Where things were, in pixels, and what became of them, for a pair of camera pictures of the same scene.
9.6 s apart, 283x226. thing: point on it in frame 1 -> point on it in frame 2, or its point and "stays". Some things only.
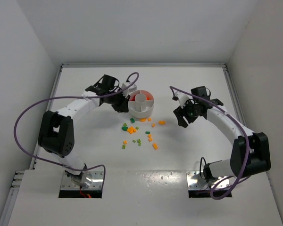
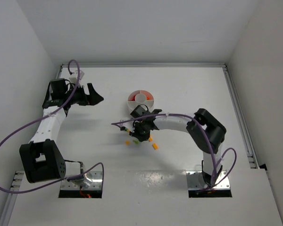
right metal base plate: x=195 y=181 stays
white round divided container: x=141 y=103 stays
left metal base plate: x=86 y=180 stays
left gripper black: x=119 y=103 -> x=85 y=94
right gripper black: x=182 y=114 -> x=138 y=134
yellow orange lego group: x=154 y=145 stays
